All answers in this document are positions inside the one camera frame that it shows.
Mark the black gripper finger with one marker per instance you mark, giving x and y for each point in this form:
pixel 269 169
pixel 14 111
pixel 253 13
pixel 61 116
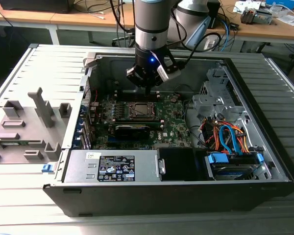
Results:
pixel 155 79
pixel 136 77

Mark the silver CPU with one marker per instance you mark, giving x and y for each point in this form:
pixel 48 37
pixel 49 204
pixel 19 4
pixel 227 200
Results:
pixel 141 109

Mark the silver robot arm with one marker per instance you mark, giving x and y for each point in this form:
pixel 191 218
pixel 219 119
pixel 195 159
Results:
pixel 150 29

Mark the CPU socket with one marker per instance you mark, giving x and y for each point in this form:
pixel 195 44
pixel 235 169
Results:
pixel 137 118

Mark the CPU cooler with fan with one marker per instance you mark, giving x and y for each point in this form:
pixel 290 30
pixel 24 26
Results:
pixel 248 16

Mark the round coin battery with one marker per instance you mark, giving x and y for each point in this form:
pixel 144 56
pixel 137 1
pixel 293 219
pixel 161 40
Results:
pixel 175 98

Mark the green RAM stick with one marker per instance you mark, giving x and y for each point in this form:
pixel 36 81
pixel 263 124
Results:
pixel 137 120
pixel 11 144

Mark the green motherboard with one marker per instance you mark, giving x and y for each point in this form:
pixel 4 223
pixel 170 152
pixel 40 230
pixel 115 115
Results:
pixel 171 122

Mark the black graphics card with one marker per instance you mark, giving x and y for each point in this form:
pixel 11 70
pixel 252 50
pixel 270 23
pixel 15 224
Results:
pixel 132 133

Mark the pale blue teach pendant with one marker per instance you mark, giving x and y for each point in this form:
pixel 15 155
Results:
pixel 198 31

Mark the metal drive cage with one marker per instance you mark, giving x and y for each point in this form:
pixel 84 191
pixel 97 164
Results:
pixel 210 102

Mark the black upright box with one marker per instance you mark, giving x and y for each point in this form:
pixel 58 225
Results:
pixel 213 17

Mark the hard disk in blue carrier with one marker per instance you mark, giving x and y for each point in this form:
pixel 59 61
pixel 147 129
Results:
pixel 218 159

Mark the grey power supply unit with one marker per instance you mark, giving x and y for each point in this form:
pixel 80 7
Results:
pixel 78 166

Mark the white paper sheet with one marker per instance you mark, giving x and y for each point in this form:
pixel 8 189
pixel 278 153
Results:
pixel 245 6

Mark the grey parts rack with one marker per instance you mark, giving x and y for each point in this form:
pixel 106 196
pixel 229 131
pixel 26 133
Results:
pixel 31 137

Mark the black PC case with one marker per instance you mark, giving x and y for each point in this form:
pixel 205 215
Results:
pixel 137 200

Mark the black flat device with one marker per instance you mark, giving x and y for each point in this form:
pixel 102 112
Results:
pixel 34 6

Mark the wooden desk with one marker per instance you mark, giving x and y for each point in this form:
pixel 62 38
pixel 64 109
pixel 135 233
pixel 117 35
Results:
pixel 27 17

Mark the grey metal drive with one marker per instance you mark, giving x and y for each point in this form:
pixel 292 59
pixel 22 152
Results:
pixel 264 16

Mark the blue plastic clip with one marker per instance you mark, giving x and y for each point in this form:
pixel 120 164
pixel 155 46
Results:
pixel 47 168

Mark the clear plastic bag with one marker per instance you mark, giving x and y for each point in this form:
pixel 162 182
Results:
pixel 289 19

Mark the blue cardboard box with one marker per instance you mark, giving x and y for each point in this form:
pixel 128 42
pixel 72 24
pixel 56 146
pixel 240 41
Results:
pixel 281 3

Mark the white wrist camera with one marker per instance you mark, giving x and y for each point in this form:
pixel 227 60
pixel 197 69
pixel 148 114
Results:
pixel 170 73

